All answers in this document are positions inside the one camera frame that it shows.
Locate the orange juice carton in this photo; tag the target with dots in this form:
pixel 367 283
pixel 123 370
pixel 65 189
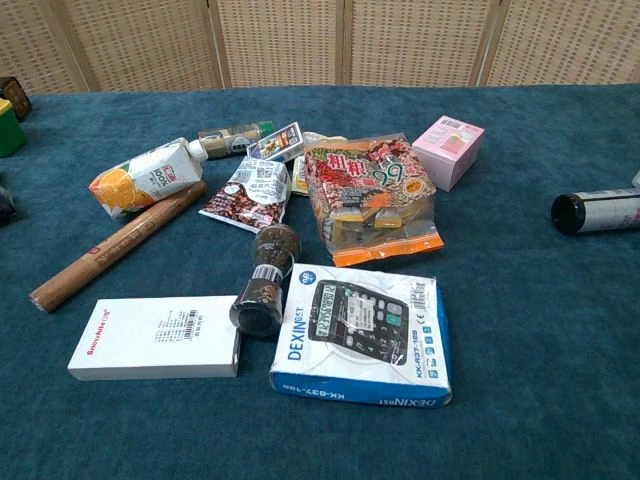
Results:
pixel 145 177

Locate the orange grain snack bag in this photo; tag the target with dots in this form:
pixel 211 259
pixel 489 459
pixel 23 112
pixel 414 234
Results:
pixel 370 200

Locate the dark pepper grinder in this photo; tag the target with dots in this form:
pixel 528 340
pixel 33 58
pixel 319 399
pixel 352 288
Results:
pixel 267 280

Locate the red white snack packet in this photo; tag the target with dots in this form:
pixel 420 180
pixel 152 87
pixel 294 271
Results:
pixel 250 192

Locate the blue white calculator box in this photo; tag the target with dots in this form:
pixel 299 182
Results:
pixel 360 330

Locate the blue white card box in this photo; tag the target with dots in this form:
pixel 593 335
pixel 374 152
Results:
pixel 275 142

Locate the grey tube with green cap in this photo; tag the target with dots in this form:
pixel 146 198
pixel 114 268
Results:
pixel 232 137

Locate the pink white small box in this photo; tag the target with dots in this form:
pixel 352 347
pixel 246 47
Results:
pixel 450 150

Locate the blue table cloth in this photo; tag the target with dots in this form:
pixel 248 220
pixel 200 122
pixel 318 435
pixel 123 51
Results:
pixel 320 425

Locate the white flat box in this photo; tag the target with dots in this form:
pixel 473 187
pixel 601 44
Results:
pixel 155 337

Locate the woven folding screen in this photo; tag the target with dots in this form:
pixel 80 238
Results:
pixel 320 42

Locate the brown paper-wrapped roll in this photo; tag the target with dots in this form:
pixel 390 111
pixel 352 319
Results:
pixel 115 245

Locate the black silver cylinder bottle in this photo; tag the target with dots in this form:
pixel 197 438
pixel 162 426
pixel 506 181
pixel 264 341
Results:
pixel 595 210

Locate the green yellow container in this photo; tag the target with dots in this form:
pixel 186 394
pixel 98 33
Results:
pixel 9 130

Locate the dark brown box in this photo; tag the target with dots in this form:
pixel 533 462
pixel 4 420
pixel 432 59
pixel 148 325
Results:
pixel 15 97

